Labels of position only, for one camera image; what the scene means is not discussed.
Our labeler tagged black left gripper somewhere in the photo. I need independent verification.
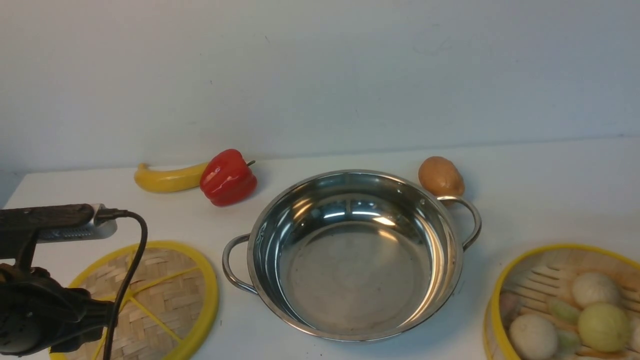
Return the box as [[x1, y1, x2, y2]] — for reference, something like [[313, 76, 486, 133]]
[[0, 263, 117, 357]]

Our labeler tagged woven bamboo lid yellow rim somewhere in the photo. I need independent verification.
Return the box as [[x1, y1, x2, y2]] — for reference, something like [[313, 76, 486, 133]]
[[49, 241, 219, 360]]

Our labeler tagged bamboo steamer basket yellow rim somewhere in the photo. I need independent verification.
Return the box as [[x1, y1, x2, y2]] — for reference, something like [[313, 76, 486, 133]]
[[483, 244, 640, 360]]

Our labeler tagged yellow banana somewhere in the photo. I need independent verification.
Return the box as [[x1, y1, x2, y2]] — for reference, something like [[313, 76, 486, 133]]
[[134, 162, 208, 194]]

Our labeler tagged red bell pepper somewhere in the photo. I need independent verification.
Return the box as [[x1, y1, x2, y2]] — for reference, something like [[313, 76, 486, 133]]
[[199, 149, 258, 207]]

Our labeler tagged pink dumpling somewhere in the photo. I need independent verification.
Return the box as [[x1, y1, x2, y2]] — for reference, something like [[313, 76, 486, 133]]
[[499, 291, 522, 329]]

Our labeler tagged white round bun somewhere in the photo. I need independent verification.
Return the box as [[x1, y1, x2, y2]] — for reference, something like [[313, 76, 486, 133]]
[[508, 313, 559, 360]]

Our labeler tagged pale green dumpling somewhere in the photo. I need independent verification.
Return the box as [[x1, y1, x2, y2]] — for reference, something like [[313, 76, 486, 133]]
[[554, 329, 582, 360], [546, 297, 582, 326]]

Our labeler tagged cream round bun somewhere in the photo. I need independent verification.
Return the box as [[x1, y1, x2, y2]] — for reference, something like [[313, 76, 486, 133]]
[[571, 271, 622, 309]]

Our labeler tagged pale green round bun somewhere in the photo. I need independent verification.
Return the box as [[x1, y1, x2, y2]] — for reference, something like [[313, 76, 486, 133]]
[[577, 302, 633, 353]]

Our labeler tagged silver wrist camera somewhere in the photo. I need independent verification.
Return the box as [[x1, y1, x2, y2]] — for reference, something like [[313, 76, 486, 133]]
[[0, 203, 118, 260]]

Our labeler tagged stainless steel two-handled pot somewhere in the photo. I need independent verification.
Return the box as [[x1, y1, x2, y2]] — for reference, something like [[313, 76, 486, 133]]
[[221, 169, 483, 343]]

